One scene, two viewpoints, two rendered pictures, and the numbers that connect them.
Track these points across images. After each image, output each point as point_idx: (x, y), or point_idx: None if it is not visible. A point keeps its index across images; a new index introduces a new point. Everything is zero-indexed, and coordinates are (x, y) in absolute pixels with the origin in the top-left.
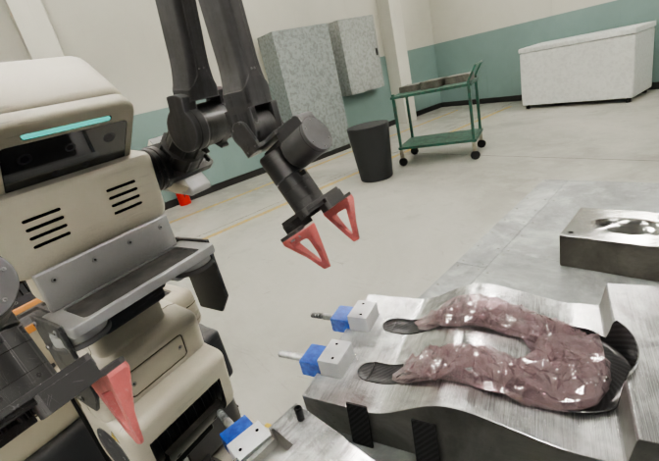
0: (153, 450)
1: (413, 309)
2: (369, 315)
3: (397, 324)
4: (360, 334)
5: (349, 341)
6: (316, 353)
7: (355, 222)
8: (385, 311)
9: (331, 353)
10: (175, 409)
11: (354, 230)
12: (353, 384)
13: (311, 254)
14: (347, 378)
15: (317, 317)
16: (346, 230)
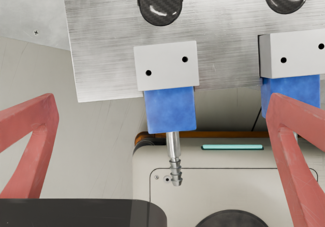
0: None
1: None
2: (179, 42)
3: (149, 1)
4: (205, 54)
5: (271, 37)
6: (295, 97)
7: (6, 111)
8: (123, 38)
9: (310, 54)
10: None
11: (36, 112)
12: (320, 4)
13: (304, 174)
14: (311, 21)
15: (181, 168)
16: (37, 155)
